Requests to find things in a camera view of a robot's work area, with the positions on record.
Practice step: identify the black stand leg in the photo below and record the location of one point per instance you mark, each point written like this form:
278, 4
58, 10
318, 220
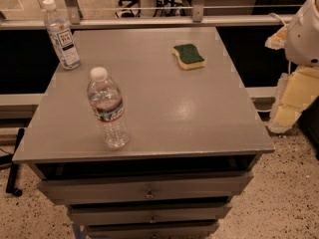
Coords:
11, 188

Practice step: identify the clear bottle white label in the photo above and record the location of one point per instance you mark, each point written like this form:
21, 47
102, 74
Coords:
58, 28

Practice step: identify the grey drawer cabinet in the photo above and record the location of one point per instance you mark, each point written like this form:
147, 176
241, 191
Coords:
195, 136

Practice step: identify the green yellow sponge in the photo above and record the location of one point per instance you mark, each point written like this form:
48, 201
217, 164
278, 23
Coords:
188, 57

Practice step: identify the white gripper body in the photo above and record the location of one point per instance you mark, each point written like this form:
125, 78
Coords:
304, 39

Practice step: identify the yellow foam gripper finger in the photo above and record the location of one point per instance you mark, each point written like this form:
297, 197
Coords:
278, 40
295, 94

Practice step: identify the clear bottle colourful label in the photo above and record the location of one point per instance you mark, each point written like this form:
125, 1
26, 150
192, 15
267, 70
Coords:
106, 101

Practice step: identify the black office chair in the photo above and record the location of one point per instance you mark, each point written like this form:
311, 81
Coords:
128, 9

